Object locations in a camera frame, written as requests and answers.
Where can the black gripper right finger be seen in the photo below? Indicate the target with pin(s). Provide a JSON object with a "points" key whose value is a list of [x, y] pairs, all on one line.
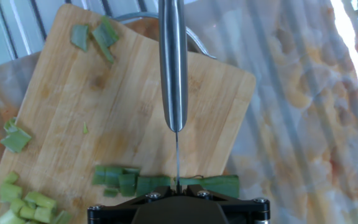
{"points": [[247, 211]]}

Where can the steel cleaver knife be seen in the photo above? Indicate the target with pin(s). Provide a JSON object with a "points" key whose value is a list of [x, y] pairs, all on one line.
{"points": [[172, 62]]}

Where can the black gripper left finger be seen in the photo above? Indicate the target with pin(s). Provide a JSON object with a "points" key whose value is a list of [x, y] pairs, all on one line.
{"points": [[113, 213]]}

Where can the green scallion stalk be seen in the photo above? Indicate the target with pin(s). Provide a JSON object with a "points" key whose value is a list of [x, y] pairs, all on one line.
{"points": [[104, 35]]}

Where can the marble pattern plastic mat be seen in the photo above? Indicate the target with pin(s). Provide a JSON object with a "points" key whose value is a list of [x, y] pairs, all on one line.
{"points": [[306, 109]]}

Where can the wooden cutting board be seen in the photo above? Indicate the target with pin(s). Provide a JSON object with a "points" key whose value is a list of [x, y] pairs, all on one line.
{"points": [[104, 109]]}

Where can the long green scallion leaf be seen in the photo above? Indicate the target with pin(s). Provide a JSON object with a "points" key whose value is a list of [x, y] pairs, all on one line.
{"points": [[222, 185]]}

